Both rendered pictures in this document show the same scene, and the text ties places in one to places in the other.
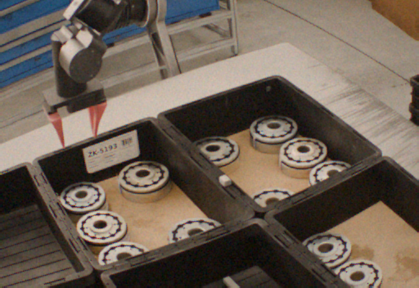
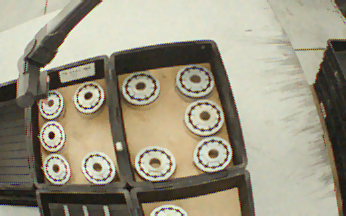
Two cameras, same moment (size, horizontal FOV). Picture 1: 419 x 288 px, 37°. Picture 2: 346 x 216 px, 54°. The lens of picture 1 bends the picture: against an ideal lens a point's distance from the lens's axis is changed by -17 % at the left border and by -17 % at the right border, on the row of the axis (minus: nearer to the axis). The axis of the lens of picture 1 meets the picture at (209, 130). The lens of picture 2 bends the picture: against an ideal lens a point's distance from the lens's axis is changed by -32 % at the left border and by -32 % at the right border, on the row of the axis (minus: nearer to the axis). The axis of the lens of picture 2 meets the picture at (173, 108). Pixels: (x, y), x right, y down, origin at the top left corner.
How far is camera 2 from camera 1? 0.70 m
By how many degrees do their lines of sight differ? 30
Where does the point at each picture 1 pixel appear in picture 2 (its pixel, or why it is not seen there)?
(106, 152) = (73, 73)
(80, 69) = (22, 102)
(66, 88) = not seen: hidden behind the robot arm
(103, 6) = (42, 55)
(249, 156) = (168, 96)
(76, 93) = not seen: hidden behind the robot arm
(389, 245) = not seen: outside the picture
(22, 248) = (14, 131)
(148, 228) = (78, 142)
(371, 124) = (284, 77)
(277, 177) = (177, 128)
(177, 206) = (100, 129)
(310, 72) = (261, 12)
